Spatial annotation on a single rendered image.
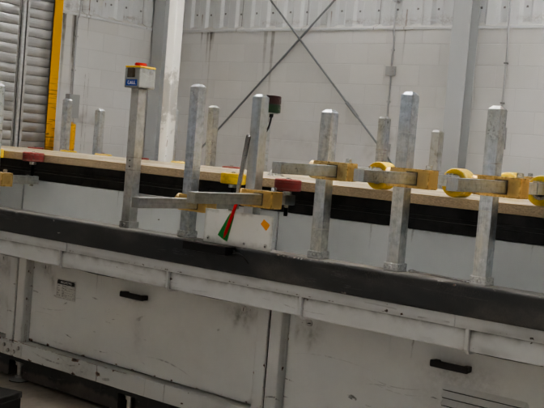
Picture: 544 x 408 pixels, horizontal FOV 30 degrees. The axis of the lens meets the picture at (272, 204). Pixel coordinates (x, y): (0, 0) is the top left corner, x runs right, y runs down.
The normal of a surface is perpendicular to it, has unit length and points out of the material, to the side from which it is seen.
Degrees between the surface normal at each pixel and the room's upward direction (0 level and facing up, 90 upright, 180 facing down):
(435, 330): 90
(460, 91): 90
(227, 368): 90
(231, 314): 90
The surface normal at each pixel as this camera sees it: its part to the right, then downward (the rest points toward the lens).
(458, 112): -0.62, -0.01
